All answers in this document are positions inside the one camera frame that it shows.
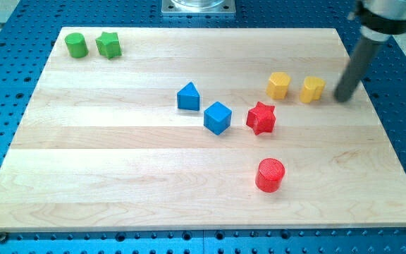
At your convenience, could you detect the yellow heart block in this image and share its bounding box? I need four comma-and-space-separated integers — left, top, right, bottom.
300, 76, 326, 104

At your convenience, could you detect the red cylinder block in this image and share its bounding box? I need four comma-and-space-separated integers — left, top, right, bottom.
255, 158, 285, 193

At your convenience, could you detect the green star block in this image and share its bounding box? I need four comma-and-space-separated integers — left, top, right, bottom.
95, 32, 122, 59

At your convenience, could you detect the blue cube block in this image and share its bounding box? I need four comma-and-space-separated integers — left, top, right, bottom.
204, 102, 232, 135

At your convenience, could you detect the blue perforated table plate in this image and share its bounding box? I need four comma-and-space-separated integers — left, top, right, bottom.
0, 1, 406, 253

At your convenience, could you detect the green cylinder block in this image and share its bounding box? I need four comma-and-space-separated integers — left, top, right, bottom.
65, 32, 88, 59

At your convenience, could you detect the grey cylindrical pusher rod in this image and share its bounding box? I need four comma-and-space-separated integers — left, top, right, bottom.
333, 35, 384, 103

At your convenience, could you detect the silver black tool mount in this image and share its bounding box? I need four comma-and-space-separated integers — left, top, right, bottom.
347, 0, 406, 42

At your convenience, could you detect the red star block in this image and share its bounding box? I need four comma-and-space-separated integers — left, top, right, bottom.
246, 102, 276, 135

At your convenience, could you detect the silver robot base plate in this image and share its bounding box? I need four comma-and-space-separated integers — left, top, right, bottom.
161, 0, 236, 16

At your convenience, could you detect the yellow hexagon block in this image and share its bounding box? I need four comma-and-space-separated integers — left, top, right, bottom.
266, 72, 291, 99

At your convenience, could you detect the blue triangle block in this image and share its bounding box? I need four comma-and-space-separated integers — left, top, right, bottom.
177, 82, 200, 111

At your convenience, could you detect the wooden board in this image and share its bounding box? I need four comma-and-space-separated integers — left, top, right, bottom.
0, 27, 406, 232

